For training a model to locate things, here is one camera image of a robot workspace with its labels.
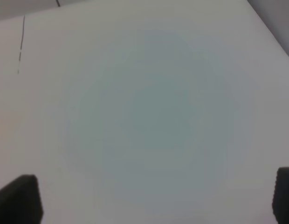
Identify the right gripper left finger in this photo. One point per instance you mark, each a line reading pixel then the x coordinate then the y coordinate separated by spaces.
pixel 20 201

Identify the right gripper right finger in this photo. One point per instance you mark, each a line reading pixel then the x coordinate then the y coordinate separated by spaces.
pixel 280 203

